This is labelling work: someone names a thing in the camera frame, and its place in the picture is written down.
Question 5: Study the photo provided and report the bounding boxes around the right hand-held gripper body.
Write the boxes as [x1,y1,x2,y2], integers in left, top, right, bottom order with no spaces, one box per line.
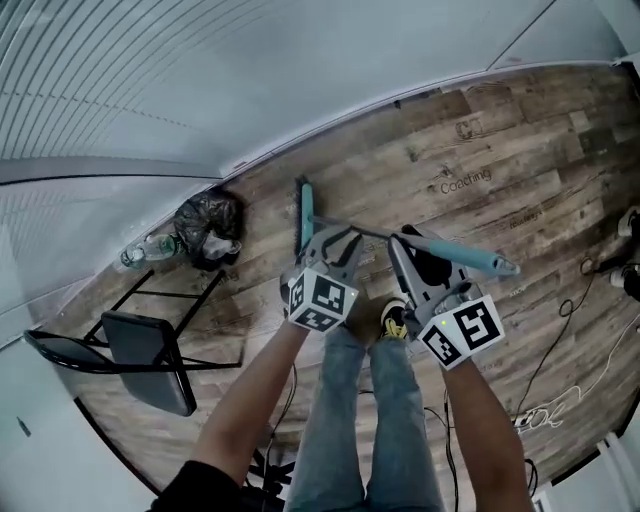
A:
[397,248,506,372]

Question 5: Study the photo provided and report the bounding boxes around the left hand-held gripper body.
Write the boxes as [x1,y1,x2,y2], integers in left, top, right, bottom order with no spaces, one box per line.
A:
[280,243,360,332]

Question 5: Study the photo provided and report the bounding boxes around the teal and grey broom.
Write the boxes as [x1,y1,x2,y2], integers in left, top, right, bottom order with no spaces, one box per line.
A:
[292,175,522,278]

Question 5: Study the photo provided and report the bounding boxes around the person's left forearm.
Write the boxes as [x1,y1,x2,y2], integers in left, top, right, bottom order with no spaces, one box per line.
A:
[188,315,327,494]

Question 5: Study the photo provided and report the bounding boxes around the person's right forearm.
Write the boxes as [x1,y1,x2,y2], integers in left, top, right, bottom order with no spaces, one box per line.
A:
[437,348,535,512]

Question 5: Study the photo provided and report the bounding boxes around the wooden floor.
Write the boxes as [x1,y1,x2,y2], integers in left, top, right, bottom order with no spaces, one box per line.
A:
[49,60,640,502]

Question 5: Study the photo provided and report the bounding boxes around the black shoe with yellow laces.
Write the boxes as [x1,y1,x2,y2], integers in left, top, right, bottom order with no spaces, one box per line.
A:
[378,297,410,342]

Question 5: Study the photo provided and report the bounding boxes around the black garbage bag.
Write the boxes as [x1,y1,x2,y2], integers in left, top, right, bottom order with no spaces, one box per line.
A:
[172,191,246,272]

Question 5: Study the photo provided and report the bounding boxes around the person's right leg in jeans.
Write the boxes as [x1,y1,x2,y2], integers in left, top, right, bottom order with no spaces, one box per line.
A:
[365,333,447,512]

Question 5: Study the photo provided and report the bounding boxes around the person's leg in jeans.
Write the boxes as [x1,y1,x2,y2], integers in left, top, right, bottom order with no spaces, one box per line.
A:
[285,323,370,512]
[365,333,447,512]

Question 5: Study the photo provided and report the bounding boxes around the person's left leg in jeans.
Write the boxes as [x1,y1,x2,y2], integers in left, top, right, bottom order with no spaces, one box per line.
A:
[285,323,370,512]

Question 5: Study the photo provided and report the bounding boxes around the clear plastic bottle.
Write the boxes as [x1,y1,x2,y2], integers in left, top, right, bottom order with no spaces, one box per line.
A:
[141,232,179,261]
[118,245,147,268]

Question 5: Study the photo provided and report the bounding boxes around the black and white stand foot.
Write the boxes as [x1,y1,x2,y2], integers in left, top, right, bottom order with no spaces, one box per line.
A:
[615,206,640,237]
[607,262,640,303]

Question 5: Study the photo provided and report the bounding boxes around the black tripod legs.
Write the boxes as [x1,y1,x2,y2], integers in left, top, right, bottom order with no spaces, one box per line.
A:
[245,447,297,506]

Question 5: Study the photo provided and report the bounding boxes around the black folding chair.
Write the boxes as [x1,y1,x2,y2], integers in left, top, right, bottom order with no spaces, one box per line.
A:
[22,268,246,418]

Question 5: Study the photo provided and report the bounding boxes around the black sleeve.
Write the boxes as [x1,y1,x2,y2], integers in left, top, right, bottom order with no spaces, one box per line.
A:
[145,459,244,512]

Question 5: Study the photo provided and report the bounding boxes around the white cabinet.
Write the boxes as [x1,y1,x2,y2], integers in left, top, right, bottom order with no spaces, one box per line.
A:
[530,432,640,512]

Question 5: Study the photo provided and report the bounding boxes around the long black cable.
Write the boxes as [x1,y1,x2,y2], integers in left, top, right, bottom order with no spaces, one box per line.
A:
[504,254,617,426]

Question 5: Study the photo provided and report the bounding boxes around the thin white cable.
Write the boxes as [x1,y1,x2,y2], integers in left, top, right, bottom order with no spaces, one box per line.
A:
[519,319,640,430]

